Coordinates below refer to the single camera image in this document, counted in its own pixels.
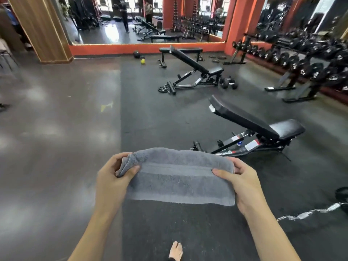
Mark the wooden pillar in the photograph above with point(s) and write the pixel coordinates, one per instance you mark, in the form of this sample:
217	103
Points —
40	29

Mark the red pillar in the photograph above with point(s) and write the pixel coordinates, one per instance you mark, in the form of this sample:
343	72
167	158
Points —
239	24

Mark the person's right foot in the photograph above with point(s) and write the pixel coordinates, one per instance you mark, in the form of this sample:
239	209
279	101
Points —
176	251

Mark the black adjustable workout bench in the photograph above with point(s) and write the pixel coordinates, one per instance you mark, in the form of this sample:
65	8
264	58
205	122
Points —
244	118

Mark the wall mirror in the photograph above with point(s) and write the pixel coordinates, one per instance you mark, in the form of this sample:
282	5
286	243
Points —
108	32

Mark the person's right forearm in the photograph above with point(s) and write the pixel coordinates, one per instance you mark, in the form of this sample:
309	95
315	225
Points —
269	236

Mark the yellow kettlebell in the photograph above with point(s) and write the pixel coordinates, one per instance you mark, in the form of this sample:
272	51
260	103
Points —
142	61

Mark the black dumbbell rack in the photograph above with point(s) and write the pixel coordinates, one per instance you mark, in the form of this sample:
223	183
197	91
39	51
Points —
292	78

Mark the row of black dumbbells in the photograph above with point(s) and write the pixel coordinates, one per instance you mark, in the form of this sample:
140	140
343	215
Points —
315	71

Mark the chrome curl barbell black plates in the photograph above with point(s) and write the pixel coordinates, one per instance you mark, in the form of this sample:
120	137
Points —
307	213

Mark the person's left forearm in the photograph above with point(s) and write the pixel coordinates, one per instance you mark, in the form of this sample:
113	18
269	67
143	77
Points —
92	239

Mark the person's right hand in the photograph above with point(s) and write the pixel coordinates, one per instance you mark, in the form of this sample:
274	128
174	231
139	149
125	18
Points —
247	187

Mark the black flat bench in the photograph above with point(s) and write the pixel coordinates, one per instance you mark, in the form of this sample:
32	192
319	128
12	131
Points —
193	49

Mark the grey towel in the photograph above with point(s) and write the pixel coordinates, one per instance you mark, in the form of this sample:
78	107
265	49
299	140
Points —
176	182

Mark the black small dumbbell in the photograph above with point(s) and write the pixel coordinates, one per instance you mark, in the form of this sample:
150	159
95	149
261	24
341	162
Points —
225	83
233	84

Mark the black medicine ball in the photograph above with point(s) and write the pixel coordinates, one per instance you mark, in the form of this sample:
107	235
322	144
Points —
136	54

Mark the person's left hand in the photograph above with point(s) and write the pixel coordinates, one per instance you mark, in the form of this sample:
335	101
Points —
108	187

